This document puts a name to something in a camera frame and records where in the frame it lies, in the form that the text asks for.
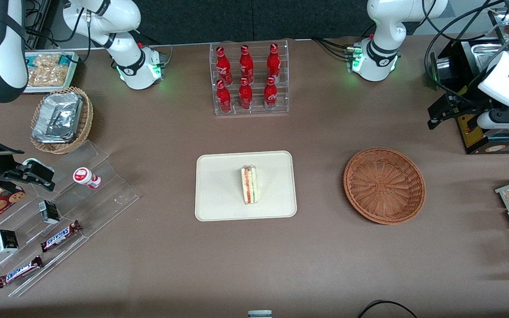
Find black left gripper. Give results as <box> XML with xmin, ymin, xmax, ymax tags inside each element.
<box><xmin>428</xmin><ymin>85</ymin><xmax>505</xmax><ymax>130</ymax></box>

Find triangle sandwich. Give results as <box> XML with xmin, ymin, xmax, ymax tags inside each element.
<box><xmin>241</xmin><ymin>165</ymin><xmax>259</xmax><ymax>205</ymax></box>

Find silver foil tray stack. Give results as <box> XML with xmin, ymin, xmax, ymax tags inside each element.
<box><xmin>31</xmin><ymin>92</ymin><xmax>84</xmax><ymax>144</ymax></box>

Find light tan wicker basket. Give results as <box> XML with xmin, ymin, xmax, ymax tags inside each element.
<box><xmin>30</xmin><ymin>87</ymin><xmax>94</xmax><ymax>155</ymax></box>

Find brown round wicker basket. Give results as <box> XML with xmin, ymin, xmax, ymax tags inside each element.
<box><xmin>343</xmin><ymin>147</ymin><xmax>426</xmax><ymax>225</ymax></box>

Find white snack tray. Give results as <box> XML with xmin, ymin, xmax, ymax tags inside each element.
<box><xmin>24</xmin><ymin>51</ymin><xmax>80</xmax><ymax>94</ymax></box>

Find cream plastic tray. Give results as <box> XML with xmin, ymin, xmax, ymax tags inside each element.
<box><xmin>195</xmin><ymin>151</ymin><xmax>298</xmax><ymax>222</ymax></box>

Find black machine with yellow panel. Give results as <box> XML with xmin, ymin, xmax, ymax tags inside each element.
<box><xmin>431</xmin><ymin>38</ymin><xmax>509</xmax><ymax>155</ymax></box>

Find small black carton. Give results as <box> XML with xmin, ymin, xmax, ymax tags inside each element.
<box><xmin>38</xmin><ymin>200</ymin><xmax>61</xmax><ymax>225</ymax></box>
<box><xmin>0</xmin><ymin>229</ymin><xmax>19</xmax><ymax>254</ymax></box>

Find white red-capped small bottle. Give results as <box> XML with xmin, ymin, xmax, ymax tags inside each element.
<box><xmin>73</xmin><ymin>167</ymin><xmax>102</xmax><ymax>189</ymax></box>

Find brown Snickers bar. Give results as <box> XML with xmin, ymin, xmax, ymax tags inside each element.
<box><xmin>0</xmin><ymin>256</ymin><xmax>44</xmax><ymax>289</ymax></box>
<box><xmin>40</xmin><ymin>220</ymin><xmax>82</xmax><ymax>253</ymax></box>

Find clear acrylic stepped shelf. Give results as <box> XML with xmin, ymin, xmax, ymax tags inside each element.
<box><xmin>0</xmin><ymin>140</ymin><xmax>140</xmax><ymax>298</ymax></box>

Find clear bag of snacks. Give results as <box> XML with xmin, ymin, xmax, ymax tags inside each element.
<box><xmin>27</xmin><ymin>53</ymin><xmax>73</xmax><ymax>87</ymax></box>

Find red cola bottle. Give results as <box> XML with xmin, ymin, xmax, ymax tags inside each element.
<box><xmin>239</xmin><ymin>45</ymin><xmax>255</xmax><ymax>84</ymax></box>
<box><xmin>216</xmin><ymin>79</ymin><xmax>232</xmax><ymax>114</ymax></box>
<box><xmin>216</xmin><ymin>46</ymin><xmax>232</xmax><ymax>85</ymax></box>
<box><xmin>239</xmin><ymin>78</ymin><xmax>254</xmax><ymax>111</ymax></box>
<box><xmin>264</xmin><ymin>76</ymin><xmax>278</xmax><ymax>111</ymax></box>
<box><xmin>267</xmin><ymin>43</ymin><xmax>281</xmax><ymax>83</ymax></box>

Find clear acrylic bottle rack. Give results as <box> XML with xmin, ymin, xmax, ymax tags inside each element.
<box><xmin>209</xmin><ymin>39</ymin><xmax>289</xmax><ymax>117</ymax></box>

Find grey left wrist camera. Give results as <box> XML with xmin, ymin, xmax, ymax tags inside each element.
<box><xmin>477</xmin><ymin>108</ymin><xmax>509</xmax><ymax>130</ymax></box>

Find black looping arm cable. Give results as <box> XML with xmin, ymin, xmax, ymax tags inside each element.
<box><xmin>422</xmin><ymin>0</ymin><xmax>509</xmax><ymax>97</ymax></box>

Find black arm base cables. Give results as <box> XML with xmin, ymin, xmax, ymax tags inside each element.
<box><xmin>311</xmin><ymin>37</ymin><xmax>355</xmax><ymax>61</ymax></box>

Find black floor cable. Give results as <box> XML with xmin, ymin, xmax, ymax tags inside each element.
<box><xmin>357</xmin><ymin>300</ymin><xmax>419</xmax><ymax>318</ymax></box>

